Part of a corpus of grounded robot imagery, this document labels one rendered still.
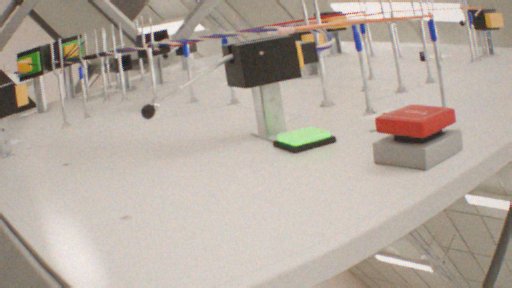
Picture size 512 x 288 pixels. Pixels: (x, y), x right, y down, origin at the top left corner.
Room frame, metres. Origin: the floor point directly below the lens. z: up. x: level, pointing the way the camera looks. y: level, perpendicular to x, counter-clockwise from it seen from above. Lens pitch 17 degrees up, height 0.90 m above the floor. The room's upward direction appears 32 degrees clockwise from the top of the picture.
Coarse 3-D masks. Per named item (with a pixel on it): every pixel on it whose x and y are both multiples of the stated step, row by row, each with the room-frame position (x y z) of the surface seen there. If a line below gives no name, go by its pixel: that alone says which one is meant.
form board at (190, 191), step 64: (384, 64) 0.91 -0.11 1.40; (448, 64) 0.82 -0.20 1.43; (64, 128) 0.91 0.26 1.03; (128, 128) 0.78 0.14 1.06; (192, 128) 0.69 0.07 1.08; (256, 128) 0.63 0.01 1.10; (320, 128) 0.57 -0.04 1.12; (448, 128) 0.48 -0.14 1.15; (0, 192) 0.59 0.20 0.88; (64, 192) 0.54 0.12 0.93; (128, 192) 0.50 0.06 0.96; (192, 192) 0.47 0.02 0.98; (256, 192) 0.44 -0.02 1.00; (320, 192) 0.41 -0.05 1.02; (384, 192) 0.38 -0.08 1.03; (448, 192) 0.36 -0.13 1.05; (64, 256) 0.38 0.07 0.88; (128, 256) 0.37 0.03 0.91; (192, 256) 0.35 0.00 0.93; (256, 256) 0.34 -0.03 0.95; (320, 256) 0.32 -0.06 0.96
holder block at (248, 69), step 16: (224, 48) 0.55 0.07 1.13; (240, 48) 0.52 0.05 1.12; (256, 48) 0.53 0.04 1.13; (272, 48) 0.53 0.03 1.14; (288, 48) 0.53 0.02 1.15; (224, 64) 0.57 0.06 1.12; (240, 64) 0.53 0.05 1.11; (256, 64) 0.53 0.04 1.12; (272, 64) 0.54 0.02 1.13; (288, 64) 0.54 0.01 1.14; (240, 80) 0.54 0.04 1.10; (256, 80) 0.54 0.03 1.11; (272, 80) 0.54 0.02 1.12
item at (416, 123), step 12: (408, 108) 0.43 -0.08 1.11; (420, 108) 0.42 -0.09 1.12; (432, 108) 0.41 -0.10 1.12; (444, 108) 0.40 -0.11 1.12; (384, 120) 0.41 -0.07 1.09; (396, 120) 0.40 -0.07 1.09; (408, 120) 0.39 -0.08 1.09; (420, 120) 0.38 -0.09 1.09; (432, 120) 0.39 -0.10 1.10; (444, 120) 0.39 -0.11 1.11; (384, 132) 0.42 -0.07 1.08; (396, 132) 0.41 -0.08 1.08; (408, 132) 0.40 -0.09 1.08; (420, 132) 0.39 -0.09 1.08; (432, 132) 0.39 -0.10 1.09
